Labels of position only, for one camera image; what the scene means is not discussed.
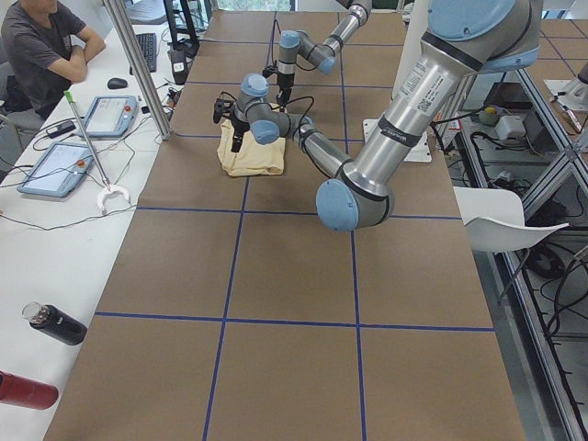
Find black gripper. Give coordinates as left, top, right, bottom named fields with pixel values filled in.
left=230, top=113, right=249, bottom=153
left=276, top=73, right=294, bottom=112

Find cream long-sleeve California shirt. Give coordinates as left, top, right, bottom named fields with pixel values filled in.
left=217, top=119, right=286, bottom=177

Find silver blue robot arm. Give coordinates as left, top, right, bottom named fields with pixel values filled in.
left=264, top=0, right=372, bottom=111
left=213, top=1, right=543, bottom=232

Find upper teach pendant tablet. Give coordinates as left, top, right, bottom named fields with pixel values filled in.
left=82, top=96, right=138, bottom=139

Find teach pendant tablet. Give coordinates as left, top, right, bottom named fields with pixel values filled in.
left=82, top=96, right=138, bottom=139
left=17, top=141, right=94, bottom=198

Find black keyboard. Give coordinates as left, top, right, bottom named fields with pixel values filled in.
left=135, top=32, right=157, bottom=73

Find black computer mouse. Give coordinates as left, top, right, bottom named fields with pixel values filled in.
left=107, top=77, right=128, bottom=90

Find reacher grabber stick tool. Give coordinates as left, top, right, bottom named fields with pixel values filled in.
left=63, top=90, right=131, bottom=214

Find black power adapter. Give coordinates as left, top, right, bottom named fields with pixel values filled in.
left=46, top=119, right=75, bottom=139

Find lower teach pendant tablet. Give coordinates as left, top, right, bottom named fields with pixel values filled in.
left=17, top=141, right=94, bottom=198

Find seated person in grey shirt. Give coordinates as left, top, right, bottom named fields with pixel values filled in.
left=1, top=0, right=106, bottom=119

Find white plastic chair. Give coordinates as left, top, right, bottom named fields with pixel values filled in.
left=453, top=187, right=569, bottom=253

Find black water bottle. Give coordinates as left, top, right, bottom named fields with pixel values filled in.
left=21, top=301, right=87, bottom=345

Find red water bottle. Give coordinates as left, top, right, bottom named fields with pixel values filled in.
left=1, top=371, right=59, bottom=410

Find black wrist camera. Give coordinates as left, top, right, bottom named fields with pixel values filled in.
left=212, top=97, right=234, bottom=124
left=262, top=65, right=278, bottom=78

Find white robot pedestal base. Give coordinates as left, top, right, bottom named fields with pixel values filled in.
left=361, top=118, right=433, bottom=164

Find white pedestal column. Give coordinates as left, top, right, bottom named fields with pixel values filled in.
left=390, top=0, right=430, bottom=104

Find aluminium frame post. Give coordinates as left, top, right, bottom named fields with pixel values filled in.
left=104, top=0, right=172, bottom=141

